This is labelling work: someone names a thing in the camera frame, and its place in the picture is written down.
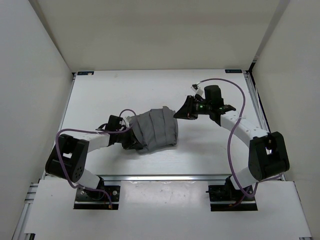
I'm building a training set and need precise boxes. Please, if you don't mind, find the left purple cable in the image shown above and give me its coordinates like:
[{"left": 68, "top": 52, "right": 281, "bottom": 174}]
[{"left": 55, "top": 108, "right": 137, "bottom": 210}]

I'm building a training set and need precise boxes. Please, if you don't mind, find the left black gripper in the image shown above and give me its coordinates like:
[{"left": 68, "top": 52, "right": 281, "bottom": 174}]
[{"left": 115, "top": 125, "right": 143, "bottom": 150}]

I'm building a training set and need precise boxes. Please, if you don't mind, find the right blue corner label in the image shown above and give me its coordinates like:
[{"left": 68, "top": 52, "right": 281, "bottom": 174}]
[{"left": 225, "top": 69, "right": 243, "bottom": 74}]

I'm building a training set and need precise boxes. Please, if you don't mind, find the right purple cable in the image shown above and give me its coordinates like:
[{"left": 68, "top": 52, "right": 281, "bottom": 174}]
[{"left": 191, "top": 77, "right": 283, "bottom": 207}]

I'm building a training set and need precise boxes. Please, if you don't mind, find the blue corner label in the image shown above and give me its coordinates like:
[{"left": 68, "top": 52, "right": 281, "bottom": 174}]
[
  {"left": 77, "top": 71, "right": 94, "bottom": 76},
  {"left": 225, "top": 69, "right": 243, "bottom": 74}
]

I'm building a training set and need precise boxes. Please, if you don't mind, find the grey pleated skirt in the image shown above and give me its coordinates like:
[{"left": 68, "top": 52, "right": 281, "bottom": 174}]
[{"left": 130, "top": 106, "right": 179, "bottom": 153}]

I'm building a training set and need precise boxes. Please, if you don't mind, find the purple cable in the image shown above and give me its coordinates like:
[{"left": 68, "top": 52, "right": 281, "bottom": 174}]
[
  {"left": 191, "top": 77, "right": 283, "bottom": 207},
  {"left": 55, "top": 108, "right": 137, "bottom": 210}
]

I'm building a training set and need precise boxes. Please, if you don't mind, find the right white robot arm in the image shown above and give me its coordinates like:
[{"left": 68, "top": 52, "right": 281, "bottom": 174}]
[{"left": 174, "top": 84, "right": 290, "bottom": 200}]

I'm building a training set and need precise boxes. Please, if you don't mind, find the aluminium table frame rail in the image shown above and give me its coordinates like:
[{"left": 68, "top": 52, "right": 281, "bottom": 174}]
[{"left": 243, "top": 70, "right": 286, "bottom": 181}]

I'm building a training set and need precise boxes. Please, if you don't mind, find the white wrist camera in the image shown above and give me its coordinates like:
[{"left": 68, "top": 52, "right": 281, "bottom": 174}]
[
  {"left": 191, "top": 83, "right": 204, "bottom": 96},
  {"left": 122, "top": 116, "right": 132, "bottom": 128}
]

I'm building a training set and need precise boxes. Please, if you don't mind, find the left blue corner label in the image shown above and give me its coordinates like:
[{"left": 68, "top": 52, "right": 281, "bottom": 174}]
[{"left": 77, "top": 71, "right": 94, "bottom": 76}]

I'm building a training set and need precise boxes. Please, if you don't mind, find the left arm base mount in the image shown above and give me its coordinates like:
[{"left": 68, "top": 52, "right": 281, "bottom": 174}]
[{"left": 73, "top": 185, "right": 121, "bottom": 210}]

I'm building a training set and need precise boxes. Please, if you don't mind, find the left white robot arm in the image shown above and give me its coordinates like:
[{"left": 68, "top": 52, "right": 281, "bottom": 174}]
[{"left": 45, "top": 115, "right": 137, "bottom": 200}]

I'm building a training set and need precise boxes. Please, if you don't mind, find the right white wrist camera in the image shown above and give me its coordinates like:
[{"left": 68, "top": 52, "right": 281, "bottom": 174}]
[{"left": 191, "top": 83, "right": 204, "bottom": 96}]

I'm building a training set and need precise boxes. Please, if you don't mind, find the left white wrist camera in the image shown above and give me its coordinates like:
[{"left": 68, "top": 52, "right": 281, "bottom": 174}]
[{"left": 122, "top": 116, "right": 132, "bottom": 128}]

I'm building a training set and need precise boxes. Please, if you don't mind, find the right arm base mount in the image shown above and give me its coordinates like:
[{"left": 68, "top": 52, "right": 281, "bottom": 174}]
[{"left": 205, "top": 185, "right": 258, "bottom": 212}]

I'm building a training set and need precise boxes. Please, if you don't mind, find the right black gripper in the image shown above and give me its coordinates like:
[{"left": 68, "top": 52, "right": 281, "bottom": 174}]
[{"left": 173, "top": 95, "right": 212, "bottom": 120}]

